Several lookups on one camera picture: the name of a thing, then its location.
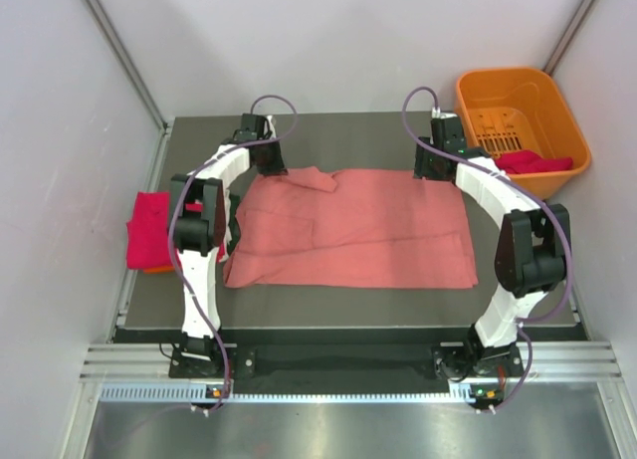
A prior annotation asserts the salmon pink t shirt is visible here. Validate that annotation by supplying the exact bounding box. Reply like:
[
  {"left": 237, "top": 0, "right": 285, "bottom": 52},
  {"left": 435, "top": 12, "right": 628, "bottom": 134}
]
[{"left": 224, "top": 167, "right": 478, "bottom": 290}]

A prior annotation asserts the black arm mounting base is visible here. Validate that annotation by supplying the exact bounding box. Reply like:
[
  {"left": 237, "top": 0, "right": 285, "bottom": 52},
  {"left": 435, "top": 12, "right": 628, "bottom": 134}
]
[{"left": 169, "top": 327, "right": 523, "bottom": 395}]

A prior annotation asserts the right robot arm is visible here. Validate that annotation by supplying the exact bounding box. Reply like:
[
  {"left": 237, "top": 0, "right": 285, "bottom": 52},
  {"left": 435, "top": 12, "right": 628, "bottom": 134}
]
[{"left": 414, "top": 112, "right": 570, "bottom": 375}]

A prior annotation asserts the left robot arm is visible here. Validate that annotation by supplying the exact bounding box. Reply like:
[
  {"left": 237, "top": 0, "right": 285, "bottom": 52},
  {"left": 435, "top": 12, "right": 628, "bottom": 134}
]
[{"left": 168, "top": 114, "right": 287, "bottom": 376}]

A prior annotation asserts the orange plastic basket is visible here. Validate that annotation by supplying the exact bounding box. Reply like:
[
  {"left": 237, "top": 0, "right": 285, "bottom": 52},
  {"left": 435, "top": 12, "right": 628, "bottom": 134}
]
[{"left": 455, "top": 67, "right": 591, "bottom": 199}]

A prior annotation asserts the magenta t shirt in basket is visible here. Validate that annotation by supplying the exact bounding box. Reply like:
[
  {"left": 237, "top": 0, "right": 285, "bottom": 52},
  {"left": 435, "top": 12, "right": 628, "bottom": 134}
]
[{"left": 495, "top": 150, "right": 573, "bottom": 174}]

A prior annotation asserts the folded dark green t shirt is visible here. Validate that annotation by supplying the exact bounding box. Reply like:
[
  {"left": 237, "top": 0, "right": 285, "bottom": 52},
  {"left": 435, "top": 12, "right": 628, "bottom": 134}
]
[{"left": 228, "top": 194, "right": 241, "bottom": 241}]

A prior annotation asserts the folded white t shirt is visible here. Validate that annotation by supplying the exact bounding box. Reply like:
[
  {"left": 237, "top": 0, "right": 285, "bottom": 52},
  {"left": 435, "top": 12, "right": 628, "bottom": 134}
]
[{"left": 217, "top": 193, "right": 241, "bottom": 263}]

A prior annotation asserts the folded magenta t shirt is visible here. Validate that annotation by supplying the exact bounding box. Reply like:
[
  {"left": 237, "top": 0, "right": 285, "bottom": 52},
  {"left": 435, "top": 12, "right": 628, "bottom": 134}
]
[{"left": 125, "top": 192, "right": 172, "bottom": 271}]

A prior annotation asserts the folded orange t shirt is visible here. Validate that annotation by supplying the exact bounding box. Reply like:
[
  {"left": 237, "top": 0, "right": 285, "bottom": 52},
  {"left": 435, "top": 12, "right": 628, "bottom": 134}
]
[{"left": 142, "top": 266, "right": 174, "bottom": 275}]

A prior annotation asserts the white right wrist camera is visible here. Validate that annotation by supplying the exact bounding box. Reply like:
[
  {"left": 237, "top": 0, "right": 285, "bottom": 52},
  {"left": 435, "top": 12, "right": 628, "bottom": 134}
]
[{"left": 431, "top": 108, "right": 456, "bottom": 119}]

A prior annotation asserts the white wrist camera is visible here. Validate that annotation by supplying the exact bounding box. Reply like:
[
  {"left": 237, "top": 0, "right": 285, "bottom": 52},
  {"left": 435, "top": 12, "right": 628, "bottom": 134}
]
[
  {"left": 266, "top": 115, "right": 277, "bottom": 138},
  {"left": 431, "top": 108, "right": 456, "bottom": 119}
]

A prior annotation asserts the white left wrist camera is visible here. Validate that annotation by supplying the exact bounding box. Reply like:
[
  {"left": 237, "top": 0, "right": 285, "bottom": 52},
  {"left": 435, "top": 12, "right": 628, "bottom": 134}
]
[{"left": 266, "top": 115, "right": 277, "bottom": 138}]

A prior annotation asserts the slotted grey cable duct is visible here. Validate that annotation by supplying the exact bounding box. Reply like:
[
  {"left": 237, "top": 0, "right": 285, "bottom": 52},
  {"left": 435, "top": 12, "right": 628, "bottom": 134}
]
[{"left": 100, "top": 383, "right": 498, "bottom": 405}]

